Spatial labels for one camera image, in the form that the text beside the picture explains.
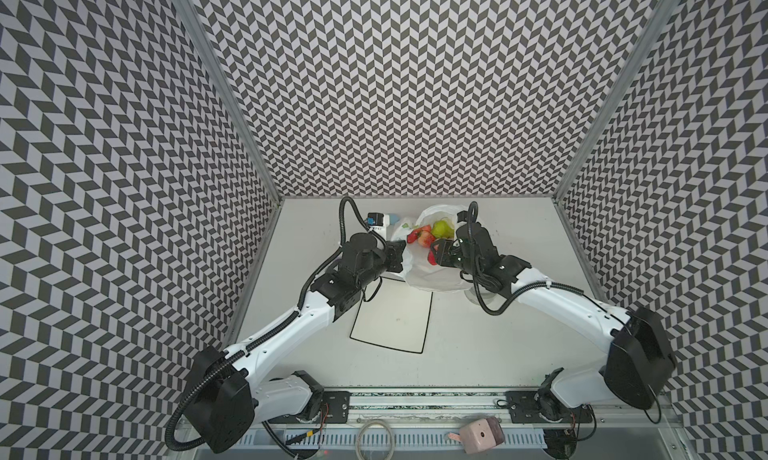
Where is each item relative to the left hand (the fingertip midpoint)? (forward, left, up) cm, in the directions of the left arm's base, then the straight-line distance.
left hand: (406, 244), depth 76 cm
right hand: (+1, -8, -7) cm, 11 cm away
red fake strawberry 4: (+21, -8, -20) cm, 30 cm away
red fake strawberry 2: (+16, -7, -20) cm, 26 cm away
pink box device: (-39, -15, -15) cm, 45 cm away
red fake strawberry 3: (+17, -2, -19) cm, 26 cm away
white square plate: (-11, +3, -22) cm, 25 cm away
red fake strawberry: (0, -7, -6) cm, 9 cm away
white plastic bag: (+5, -4, -23) cm, 23 cm away
